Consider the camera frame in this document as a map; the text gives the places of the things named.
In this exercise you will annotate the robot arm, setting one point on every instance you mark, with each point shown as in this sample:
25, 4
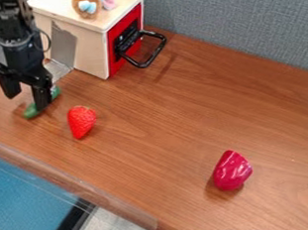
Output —
8, 18

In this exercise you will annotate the red toy pepper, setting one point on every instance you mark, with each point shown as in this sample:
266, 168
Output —
231, 171

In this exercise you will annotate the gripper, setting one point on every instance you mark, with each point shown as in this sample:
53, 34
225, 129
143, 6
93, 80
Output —
23, 60

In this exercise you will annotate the cabinet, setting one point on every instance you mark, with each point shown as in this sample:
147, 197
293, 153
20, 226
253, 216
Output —
87, 35

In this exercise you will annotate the brown plush toy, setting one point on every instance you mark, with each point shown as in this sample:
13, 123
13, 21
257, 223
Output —
86, 4

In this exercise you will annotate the silver metal bracket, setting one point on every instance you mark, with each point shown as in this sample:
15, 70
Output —
62, 47

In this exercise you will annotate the drawer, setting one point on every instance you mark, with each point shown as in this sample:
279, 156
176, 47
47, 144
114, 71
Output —
127, 39

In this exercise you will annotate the red toy strawberry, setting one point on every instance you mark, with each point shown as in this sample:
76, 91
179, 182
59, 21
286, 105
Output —
81, 121

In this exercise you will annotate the pink toy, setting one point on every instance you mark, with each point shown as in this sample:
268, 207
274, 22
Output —
108, 3

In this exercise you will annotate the green toy vegetable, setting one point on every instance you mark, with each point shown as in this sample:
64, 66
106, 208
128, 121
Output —
30, 112

